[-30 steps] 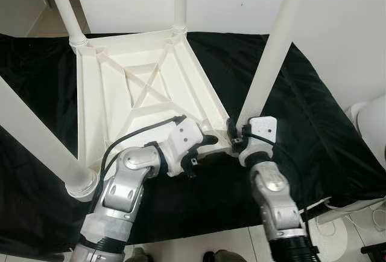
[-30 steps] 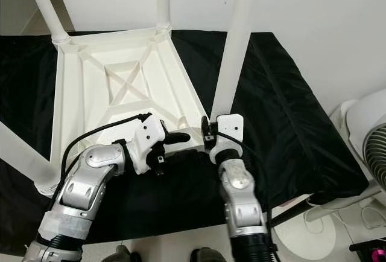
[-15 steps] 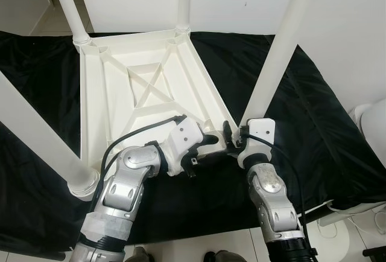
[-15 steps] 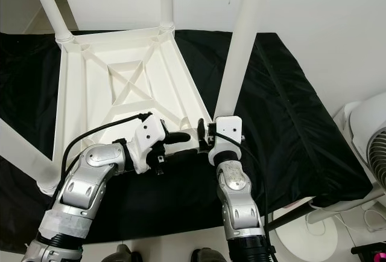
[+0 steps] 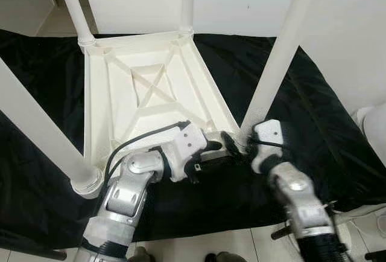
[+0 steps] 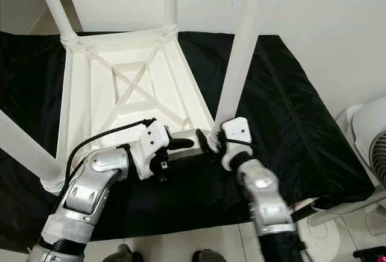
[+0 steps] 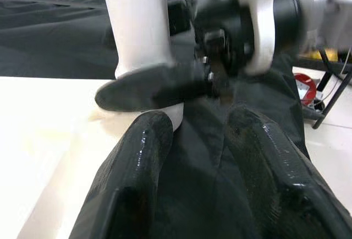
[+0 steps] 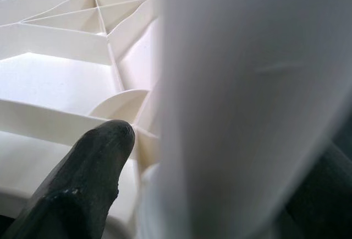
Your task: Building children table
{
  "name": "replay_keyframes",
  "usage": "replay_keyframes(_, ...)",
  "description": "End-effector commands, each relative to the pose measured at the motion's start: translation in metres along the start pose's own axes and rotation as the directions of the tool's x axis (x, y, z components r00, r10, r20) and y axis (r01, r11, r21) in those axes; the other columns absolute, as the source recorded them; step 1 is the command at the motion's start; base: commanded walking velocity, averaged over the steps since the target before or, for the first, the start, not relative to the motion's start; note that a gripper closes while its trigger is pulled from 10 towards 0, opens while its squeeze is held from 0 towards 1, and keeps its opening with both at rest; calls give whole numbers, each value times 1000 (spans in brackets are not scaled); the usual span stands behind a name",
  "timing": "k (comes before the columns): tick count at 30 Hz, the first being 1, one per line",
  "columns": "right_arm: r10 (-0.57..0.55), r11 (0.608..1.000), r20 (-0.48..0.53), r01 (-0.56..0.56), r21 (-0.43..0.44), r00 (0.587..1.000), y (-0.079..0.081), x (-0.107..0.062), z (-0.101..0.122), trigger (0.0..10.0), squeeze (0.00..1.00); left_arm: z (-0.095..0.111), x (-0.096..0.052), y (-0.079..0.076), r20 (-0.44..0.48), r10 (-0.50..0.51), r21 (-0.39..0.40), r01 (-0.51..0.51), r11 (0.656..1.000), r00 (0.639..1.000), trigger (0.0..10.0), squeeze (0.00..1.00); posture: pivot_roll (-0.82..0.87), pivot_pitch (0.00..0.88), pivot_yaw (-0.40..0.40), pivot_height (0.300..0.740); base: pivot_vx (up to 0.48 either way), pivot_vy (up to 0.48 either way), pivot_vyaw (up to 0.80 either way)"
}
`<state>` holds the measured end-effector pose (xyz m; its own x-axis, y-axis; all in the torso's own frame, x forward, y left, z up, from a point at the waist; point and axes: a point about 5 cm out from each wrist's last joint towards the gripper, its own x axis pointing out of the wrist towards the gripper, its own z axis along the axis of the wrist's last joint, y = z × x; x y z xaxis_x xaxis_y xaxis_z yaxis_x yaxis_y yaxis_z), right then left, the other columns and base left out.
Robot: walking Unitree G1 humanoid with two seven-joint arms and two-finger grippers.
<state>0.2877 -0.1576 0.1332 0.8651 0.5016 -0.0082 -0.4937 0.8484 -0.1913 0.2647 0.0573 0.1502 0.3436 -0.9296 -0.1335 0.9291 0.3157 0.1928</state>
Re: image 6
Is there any grey robot left foot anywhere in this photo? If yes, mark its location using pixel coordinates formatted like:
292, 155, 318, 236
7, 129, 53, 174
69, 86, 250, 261
109, 244, 136, 262

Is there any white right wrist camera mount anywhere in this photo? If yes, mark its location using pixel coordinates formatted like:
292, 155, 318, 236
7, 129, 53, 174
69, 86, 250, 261
220, 117, 253, 172

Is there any black metal bench leg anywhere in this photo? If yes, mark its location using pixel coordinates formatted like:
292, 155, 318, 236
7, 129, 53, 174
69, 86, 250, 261
289, 203, 320, 222

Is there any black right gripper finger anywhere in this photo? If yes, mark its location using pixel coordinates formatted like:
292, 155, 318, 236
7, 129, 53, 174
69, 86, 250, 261
196, 129, 218, 155

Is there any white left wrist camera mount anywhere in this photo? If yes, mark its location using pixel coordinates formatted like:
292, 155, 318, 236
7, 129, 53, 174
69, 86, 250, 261
131, 120, 171, 181

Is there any white plastic table top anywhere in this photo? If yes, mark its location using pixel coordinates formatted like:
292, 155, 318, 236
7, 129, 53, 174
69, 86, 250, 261
39, 27, 218, 193

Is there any grey robot foot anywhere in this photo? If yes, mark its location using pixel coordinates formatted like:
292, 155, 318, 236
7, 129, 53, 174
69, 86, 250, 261
109, 244, 136, 262
192, 249, 227, 262

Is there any black cloth table cover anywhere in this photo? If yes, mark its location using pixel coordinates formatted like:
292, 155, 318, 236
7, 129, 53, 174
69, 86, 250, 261
0, 30, 376, 248

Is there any white pedestal fan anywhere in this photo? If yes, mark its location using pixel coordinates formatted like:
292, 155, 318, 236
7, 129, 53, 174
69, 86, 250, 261
296, 96, 386, 257

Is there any grey robot right foot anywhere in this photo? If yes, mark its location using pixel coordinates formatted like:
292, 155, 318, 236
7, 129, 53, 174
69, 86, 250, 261
192, 249, 227, 262

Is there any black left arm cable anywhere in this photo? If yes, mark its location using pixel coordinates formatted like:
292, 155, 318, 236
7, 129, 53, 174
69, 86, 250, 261
63, 118, 154, 178

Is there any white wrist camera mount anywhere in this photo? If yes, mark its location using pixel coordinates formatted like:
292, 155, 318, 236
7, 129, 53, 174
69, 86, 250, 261
220, 117, 253, 172
131, 120, 171, 181

